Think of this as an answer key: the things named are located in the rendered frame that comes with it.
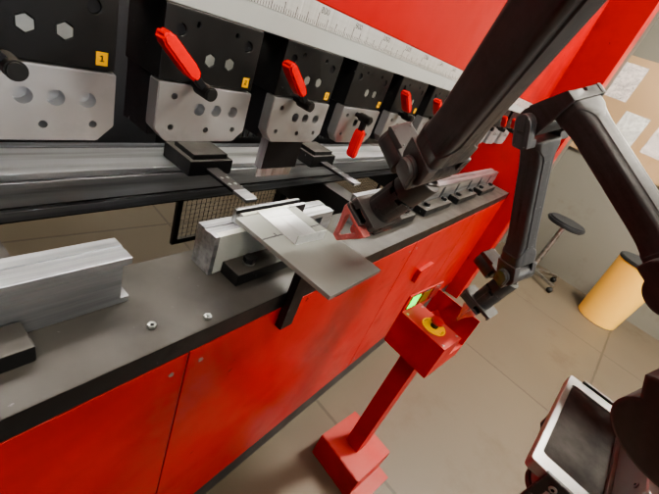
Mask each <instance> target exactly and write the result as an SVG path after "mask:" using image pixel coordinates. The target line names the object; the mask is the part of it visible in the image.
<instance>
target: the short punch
mask: <svg viewBox="0 0 659 494"><path fill-rule="evenodd" d="M301 145H302V142H271V141H269V140H268V139H266V138H265V137H263V136H262V138H261V141H260V145H259V149H258V153H257V156H256V160H255V164H254V165H255V167H256V168H257V170H256V172H255V176H266V175H277V174H288V173H289V172H290V169H291V168H293V167H295V164H296V161H297V158H298V155H299V152H300V149H301Z"/></svg>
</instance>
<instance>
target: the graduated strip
mask: <svg viewBox="0 0 659 494"><path fill-rule="evenodd" d="M251 1H253V2H256V3H258V4H261V5H263V6H266V7H268V8H271V9H273V10H276V11H279V12H281V13H284V14H286V15H289V16H291V17H293V18H295V19H298V20H300V21H303V22H305V23H308V24H311V25H315V26H317V27H320V28H322V29H325V30H327V31H330V32H332V33H335V34H338V35H340V36H343V37H345V38H348V39H350V40H353V41H355V42H358V43H360V44H363V45H366V46H368V47H371V48H373V49H376V50H378V51H381V52H382V53H385V54H387V55H390V56H392V57H395V58H398V59H400V60H403V61H405V62H408V63H410V64H413V65H415V66H418V67H420V68H423V69H426V70H428V71H431V72H433V73H436V74H440V75H442V76H445V77H447V78H450V79H453V80H455V81H457V80H458V78H459V77H460V75H461V74H462V72H463V71H461V70H459V69H457V68H455V67H453V66H451V65H449V64H447V63H445V62H443V61H441V60H438V59H437V58H435V57H433V56H431V55H429V54H427V53H425V52H423V51H421V50H419V49H416V48H414V47H412V46H410V45H408V44H406V43H404V42H402V41H400V40H398V39H396V38H393V37H391V36H389V35H387V34H385V33H383V32H381V31H379V30H377V29H375V28H373V27H370V26H368V25H365V24H363V23H361V22H359V21H357V20H355V19H353V18H351V17H348V16H346V15H344V14H342V13H340V12H338V11H337V10H335V9H333V8H331V7H329V6H326V5H324V4H322V3H320V2H318V1H316V0H251ZM514 104H515V105H518V106H520V107H523V108H525V109H526V108H528V107H529V106H530V105H532V103H530V102H527V101H525V100H523V99H521V98H518V100H517V101H516V102H515V103H514Z"/></svg>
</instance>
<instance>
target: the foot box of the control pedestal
mask: <svg viewBox="0 0 659 494"><path fill-rule="evenodd" d="M359 418H360V416H359V415H358V414H357V413H356V412H354V413H353V414H351V415H350V416H348V417H347V418H346V419H344V420H342V421H341V422H340V423H338V424H337V425H335V426H334V427H333V428H331V429H330V430H328V431H327V432H325V433H324V434H323V435H322V436H321V438H320V440H319V441H318V443H317V445H316V447H315V448H314V450H313V451H312V452H313V454H314V455H315V457H316V458H317V459H318V461H319V462H320V463H321V465H322V466H323V468H324V469H325V470H326V472H327V473H328V475H329V476H330V478H331V479H332V480H333V482H334V483H335V485H336V486H337V487H338V489H339V490H340V491H341V493H342V494H373V493H374V492H375V491H376V490H377V489H378V488H379V487H380V486H381V485H382V484H383V483H384V482H385V481H386V480H387V479H388V477H387V476H386V474H385V473H384V472H383V471H382V469H381V468H380V464H381V463H382V462H383V461H384V459H385V458H386V457H387V455H388V454H389V451H388V450H387V448H386V447H385V446H384V445H383V444H382V442H381V441H380V440H379V439H378V438H377V436H376V435H375V434H373V436H372V437H371V439H370V440H369V442H368V443H367V444H366V445H365V446H364V447H363V448H362V449H361V450H359V451H358V452H357V453H356V452H355V451H354V449H353V448H352V447H351V446H350V444H349V443H348V442H347V441H346V438H347V437H348V435H349V434H350V432H351V431H352V429H353V427H354V426H355V424H356V423H357V421H358V420H359Z"/></svg>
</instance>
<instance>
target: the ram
mask: <svg viewBox="0 0 659 494"><path fill-rule="evenodd" d="M169 1H172V2H175V3H178V4H180V5H183V6H186V7H189V8H192V9H196V10H199V11H202V12H205V13H208V14H211V15H214V16H217V17H220V18H224V19H227V20H230V21H233V22H236V23H239V24H242V25H247V26H251V27H254V28H257V29H260V30H263V31H265V32H268V33H271V34H275V35H278V36H281V37H284V38H287V39H290V40H293V41H296V42H299V43H303V44H306V45H309V46H312V47H315V48H318V49H321V50H324V51H327V52H331V53H333V54H336V55H339V56H342V57H345V58H348V59H351V60H354V61H358V62H361V63H364V64H367V65H370V66H373V67H376V68H379V69H383V70H386V71H389V72H392V73H395V74H400V75H403V76H406V77H410V78H413V79H415V80H418V81H421V82H424V83H427V84H430V85H433V86H437V87H440V88H443V89H446V90H449V91H451V90H452V88H453V86H454V85H455V83H456V82H457V81H455V80H453V79H450V78H447V77H445V76H442V75H440V74H436V73H433V72H431V71H428V70H426V69H423V68H420V67H418V66H415V65H413V64H410V63H408V62H405V61H403V60H400V59H398V58H395V57H392V56H390V55H387V54H385V53H382V52H381V51H378V50H376V49H373V48H371V47H368V46H366V45H363V44H360V43H358V42H355V41H353V40H350V39H348V38H345V37H343V36H340V35H338V34H335V33H332V32H330V31H327V30H325V29H322V28H320V27H317V26H315V25H311V24H308V23H305V22H303V21H300V20H298V19H295V18H293V17H291V16H289V15H286V14H284V13H281V12H279V11H276V10H273V9H271V8H268V7H266V6H263V5H261V4H258V3H256V2H253V1H251V0H169ZM316 1H318V2H320V3H322V4H324V5H326V6H329V7H331V8H333V9H335V10H337V11H338V12H340V13H342V14H344V15H346V16H348V17H351V18H353V19H355V20H357V21H359V22H361V23H363V24H365V25H368V26H370V27H373V28H375V29H377V30H379V31H381V32H383V33H385V34H387V35H389V36H391V37H393V38H396V39H398V40H400V41H402V42H404V43H406V44H408V45H410V46H412V47H414V48H416V49H419V50H421V51H423V52H425V53H427V54H429V55H431V56H433V57H435V58H437V59H438V60H441V61H443V62H445V63H447V64H449V65H451V66H453V67H455V68H457V69H459V70H461V71H463V70H464V69H465V68H466V67H467V65H468V63H469V62H470V60H471V59H472V57H473V55H474V54H475V52H476V51H477V49H478V47H479V46H480V44H481V43H482V40H483V39H484V37H485V36H486V34H487V32H488V31H489V29H490V28H491V26H492V24H493V23H494V21H495V20H496V18H497V16H498V15H499V13H500V12H501V10H502V8H503V7H504V5H505V4H506V2H507V0H316ZM609 1H610V0H607V2H606V3H605V4H604V5H603V6H602V7H601V8H600V9H599V10H598V11H597V13H596V14H595V15H594V16H593V17H592V18H591V19H590V20H589V21H588V22H587V24H586V25H585V26H584V27H583V28H582V29H581V30H580V31H579V32H578V34H577V35H576V36H575V37H574V38H573V39H572V40H571V41H570V42H569V43H568V44H567V46H566V47H565V48H564V49H563V50H562V51H561V52H560V53H559V54H558V55H557V57H556V58H555V59H554V60H553V61H552V62H551V63H550V64H549V65H548V66H547V68H546V69H545V70H544V71H543V72H542V73H541V74H540V75H539V76H538V77H537V79H536V80H535V81H534V82H533V83H532V84H531V85H530V86H529V87H528V89H527V90H526V91H525V92H524V93H523V94H522V95H521V96H520V97H519V98H521V99H523V100H525V101H527V102H530V103H532V104H535V103H537V102H540V101H542V100H545V99H547V98H549V97H550V95H551V94H552V92H553V90H554V89H555V87H556V86H557V84H558V82H559V81H560V79H561V78H562V76H563V74H564V73H565V71H566V70H567V68H568V67H569V66H570V64H571V63H572V61H573V59H574V58H575V56H576V55H577V53H578V51H579V50H580V48H581V47H582V45H583V43H584V41H585V40H586V38H587V36H588V35H589V33H590V32H591V30H592V28H593V27H594V25H595V24H596V22H597V20H598V19H599V17H600V16H601V14H602V12H603V11H604V9H605V8H606V6H607V4H608V3H609Z"/></svg>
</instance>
